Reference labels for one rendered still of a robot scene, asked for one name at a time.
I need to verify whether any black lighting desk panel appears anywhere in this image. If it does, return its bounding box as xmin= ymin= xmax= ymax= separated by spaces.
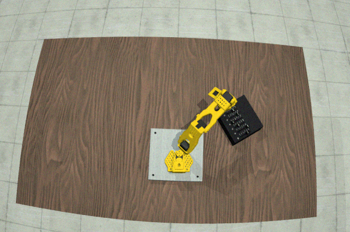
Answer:
xmin=218 ymin=95 xmax=263 ymax=146

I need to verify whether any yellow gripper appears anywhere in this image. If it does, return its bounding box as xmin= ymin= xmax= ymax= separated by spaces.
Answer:
xmin=208 ymin=87 xmax=231 ymax=111

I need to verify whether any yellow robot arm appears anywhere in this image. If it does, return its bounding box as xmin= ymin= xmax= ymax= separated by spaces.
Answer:
xmin=165 ymin=89 xmax=236 ymax=172

